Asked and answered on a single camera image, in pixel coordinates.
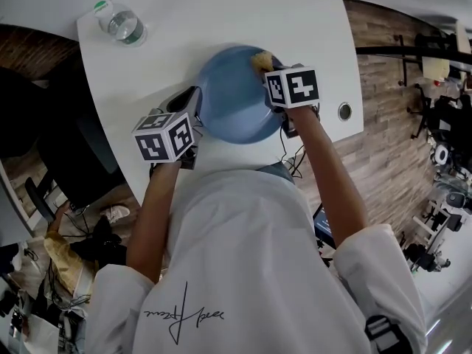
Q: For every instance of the black swivel office chair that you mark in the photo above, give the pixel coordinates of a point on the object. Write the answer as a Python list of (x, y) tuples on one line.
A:
[(442, 116)]

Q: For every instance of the black high-back office chair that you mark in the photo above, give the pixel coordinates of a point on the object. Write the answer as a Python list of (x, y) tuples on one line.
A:
[(81, 153)]

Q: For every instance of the white desk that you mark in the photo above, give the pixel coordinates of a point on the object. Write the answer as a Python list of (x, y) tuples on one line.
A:
[(129, 87)]

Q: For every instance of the big blue plate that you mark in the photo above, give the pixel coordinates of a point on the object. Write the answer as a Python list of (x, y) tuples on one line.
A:
[(236, 98)]

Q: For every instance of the person's left forearm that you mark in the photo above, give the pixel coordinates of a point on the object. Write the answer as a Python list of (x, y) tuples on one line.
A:
[(151, 216)]

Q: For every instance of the person's blue jeans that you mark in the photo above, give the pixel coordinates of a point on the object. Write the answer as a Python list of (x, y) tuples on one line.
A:
[(276, 170)]

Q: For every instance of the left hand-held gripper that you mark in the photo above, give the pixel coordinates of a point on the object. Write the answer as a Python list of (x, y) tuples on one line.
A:
[(162, 142)]

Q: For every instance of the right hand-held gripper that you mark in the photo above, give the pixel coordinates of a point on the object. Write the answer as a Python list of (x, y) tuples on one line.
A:
[(300, 87)]

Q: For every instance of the black screen device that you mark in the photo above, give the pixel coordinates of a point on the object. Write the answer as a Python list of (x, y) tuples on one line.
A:
[(324, 227)]

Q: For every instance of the pale yellow container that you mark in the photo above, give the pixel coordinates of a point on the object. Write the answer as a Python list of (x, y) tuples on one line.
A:
[(435, 68)]

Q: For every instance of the person's right forearm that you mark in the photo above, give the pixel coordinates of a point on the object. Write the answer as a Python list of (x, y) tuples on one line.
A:
[(324, 168)]

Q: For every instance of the person's white shirt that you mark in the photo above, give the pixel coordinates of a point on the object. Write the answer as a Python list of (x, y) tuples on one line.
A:
[(239, 253)]

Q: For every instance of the straw fibre bundle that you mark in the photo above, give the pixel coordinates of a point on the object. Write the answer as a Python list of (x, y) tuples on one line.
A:
[(262, 62)]

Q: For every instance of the clear water bottle green label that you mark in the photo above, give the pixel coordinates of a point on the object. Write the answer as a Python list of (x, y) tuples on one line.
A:
[(123, 26)]

